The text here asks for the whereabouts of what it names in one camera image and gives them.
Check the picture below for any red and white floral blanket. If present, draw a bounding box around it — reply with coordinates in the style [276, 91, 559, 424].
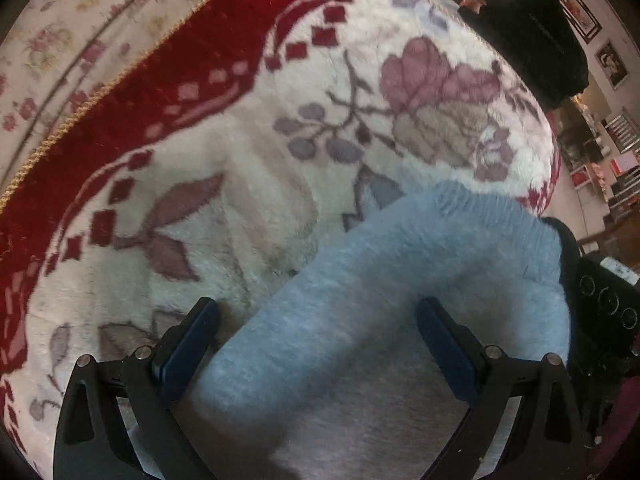
[0, 0, 563, 480]

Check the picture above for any pink floral quilt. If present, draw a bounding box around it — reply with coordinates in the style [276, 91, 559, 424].
[0, 0, 221, 186]

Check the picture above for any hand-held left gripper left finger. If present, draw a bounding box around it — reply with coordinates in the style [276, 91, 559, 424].
[52, 296, 222, 480]

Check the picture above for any black fuzzy garment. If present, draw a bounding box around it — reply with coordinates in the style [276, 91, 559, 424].
[457, 0, 592, 112]

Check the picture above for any cluttered shelf unit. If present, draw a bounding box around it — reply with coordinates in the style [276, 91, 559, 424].
[557, 94, 640, 243]

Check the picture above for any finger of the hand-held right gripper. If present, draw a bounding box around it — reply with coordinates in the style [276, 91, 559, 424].
[542, 217, 583, 291]

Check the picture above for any large framed wall picture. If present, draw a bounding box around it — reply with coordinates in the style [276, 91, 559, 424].
[537, 0, 602, 44]

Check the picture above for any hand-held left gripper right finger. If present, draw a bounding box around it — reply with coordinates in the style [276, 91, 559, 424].
[414, 296, 590, 480]

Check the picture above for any light grey sweatshirt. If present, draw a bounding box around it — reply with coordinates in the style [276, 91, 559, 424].
[192, 180, 572, 480]

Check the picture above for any small framed wall picture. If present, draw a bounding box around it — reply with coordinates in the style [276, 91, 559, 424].
[594, 40, 629, 91]

